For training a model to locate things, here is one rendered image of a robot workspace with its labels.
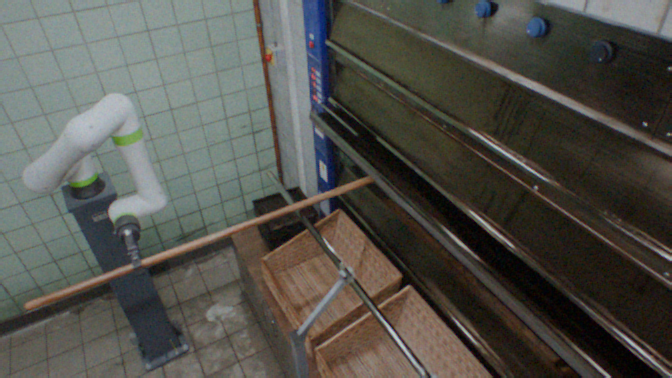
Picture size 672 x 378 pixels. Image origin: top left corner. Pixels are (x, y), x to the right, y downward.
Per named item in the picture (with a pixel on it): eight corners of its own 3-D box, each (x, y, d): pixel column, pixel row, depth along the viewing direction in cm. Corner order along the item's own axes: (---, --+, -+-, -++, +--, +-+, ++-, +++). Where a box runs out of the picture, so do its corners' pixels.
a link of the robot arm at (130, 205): (112, 219, 198) (102, 199, 191) (142, 208, 202) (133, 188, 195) (117, 238, 188) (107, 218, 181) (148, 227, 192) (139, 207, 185)
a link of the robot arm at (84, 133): (9, 181, 178) (64, 120, 148) (41, 158, 190) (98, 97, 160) (37, 205, 183) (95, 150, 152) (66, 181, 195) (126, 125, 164)
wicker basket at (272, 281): (342, 244, 260) (340, 206, 243) (402, 314, 221) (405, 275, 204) (262, 279, 242) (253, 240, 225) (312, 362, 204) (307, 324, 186)
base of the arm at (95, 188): (64, 175, 215) (59, 164, 211) (97, 164, 221) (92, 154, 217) (73, 204, 198) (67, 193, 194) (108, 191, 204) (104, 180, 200)
